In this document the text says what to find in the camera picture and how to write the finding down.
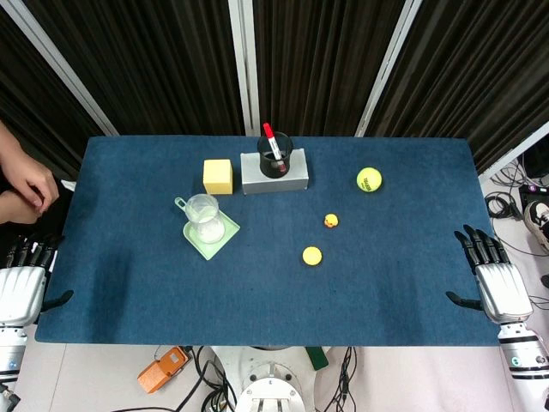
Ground yellow-green tennis ball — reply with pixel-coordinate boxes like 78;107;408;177
356;167;383;194

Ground orange foot pedal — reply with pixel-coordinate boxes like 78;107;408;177
136;346;190;394

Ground green square coaster tray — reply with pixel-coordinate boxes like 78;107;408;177
182;209;241;262

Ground red and white marker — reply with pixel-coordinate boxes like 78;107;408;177
262;122;286;172

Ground person's hand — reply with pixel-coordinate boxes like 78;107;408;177
0;122;60;215

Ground yellow foam cube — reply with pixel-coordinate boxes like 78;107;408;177
202;159;234;196

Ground clear plastic measuring cup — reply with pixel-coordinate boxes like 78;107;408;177
174;193;226;245

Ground blue table cloth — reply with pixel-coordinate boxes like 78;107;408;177
34;136;501;347

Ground white partition post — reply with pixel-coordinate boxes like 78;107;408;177
478;122;549;185
354;0;424;138
227;0;262;137
0;0;120;137

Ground person's knee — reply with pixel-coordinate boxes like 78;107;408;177
0;189;40;226

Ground black electronic device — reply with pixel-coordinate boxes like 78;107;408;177
517;145;549;211

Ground black mesh pen holder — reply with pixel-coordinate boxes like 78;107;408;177
256;131;295;179

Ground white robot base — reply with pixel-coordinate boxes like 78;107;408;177
212;345;334;412

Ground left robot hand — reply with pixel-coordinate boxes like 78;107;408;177
0;233;75;326

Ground black floor cables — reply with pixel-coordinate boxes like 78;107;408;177
111;345;239;412

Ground grey rectangular box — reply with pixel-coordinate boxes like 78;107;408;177
239;148;310;197

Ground black coiled cables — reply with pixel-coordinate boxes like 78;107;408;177
484;165;527;220

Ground black and white sneaker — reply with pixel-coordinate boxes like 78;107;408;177
523;200;549;254

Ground green rectangular tag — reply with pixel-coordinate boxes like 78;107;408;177
305;346;330;371

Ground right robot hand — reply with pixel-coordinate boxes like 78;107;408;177
445;223;534;325

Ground yellow round ball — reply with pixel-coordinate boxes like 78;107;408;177
302;245;323;267

